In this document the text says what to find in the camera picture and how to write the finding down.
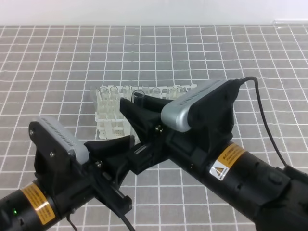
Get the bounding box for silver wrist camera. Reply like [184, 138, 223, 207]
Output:
[161, 79, 227, 132]
[35, 115, 89, 165]

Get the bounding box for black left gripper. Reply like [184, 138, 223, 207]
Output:
[28, 121, 163, 218]

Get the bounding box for white plastic test tube rack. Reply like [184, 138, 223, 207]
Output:
[95, 84, 197, 140]

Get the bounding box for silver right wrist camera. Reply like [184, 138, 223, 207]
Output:
[161, 79, 227, 132]

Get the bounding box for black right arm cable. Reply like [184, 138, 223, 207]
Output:
[237, 76, 293, 169]

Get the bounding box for clear glass test tube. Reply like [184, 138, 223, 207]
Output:
[130, 90, 145, 144]

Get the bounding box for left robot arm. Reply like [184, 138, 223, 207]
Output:
[0, 116, 164, 231]

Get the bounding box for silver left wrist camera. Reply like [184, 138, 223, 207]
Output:
[35, 115, 89, 165]

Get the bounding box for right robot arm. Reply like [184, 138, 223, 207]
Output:
[120, 78, 308, 231]

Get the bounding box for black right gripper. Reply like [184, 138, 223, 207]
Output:
[120, 79, 241, 178]

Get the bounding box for grey checkered tablecloth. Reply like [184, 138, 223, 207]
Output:
[0, 23, 308, 231]

